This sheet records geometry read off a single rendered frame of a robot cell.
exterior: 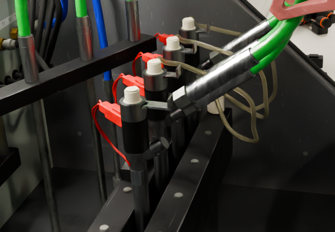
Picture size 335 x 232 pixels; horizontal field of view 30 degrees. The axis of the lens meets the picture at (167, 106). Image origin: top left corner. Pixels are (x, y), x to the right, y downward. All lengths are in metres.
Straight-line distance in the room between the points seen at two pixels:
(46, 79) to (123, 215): 0.20
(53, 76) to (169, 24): 0.23
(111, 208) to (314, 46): 0.61
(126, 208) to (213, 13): 0.34
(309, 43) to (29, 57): 0.62
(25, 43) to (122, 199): 0.22
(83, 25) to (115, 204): 0.24
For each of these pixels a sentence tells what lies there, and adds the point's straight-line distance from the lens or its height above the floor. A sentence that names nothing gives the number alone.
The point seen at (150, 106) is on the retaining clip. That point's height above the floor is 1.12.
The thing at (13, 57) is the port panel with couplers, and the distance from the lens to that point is 0.98.
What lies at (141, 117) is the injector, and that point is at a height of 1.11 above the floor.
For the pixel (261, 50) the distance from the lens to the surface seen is 0.59.
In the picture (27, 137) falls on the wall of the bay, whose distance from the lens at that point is 1.05.
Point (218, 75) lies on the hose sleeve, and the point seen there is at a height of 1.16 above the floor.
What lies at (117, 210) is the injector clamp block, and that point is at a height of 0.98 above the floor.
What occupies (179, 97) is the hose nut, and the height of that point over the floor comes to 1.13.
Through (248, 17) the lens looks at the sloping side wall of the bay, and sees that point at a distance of 0.92.
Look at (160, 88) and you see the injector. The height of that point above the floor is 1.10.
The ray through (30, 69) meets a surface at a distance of 0.78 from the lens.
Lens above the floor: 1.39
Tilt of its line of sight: 25 degrees down
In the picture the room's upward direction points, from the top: 4 degrees counter-clockwise
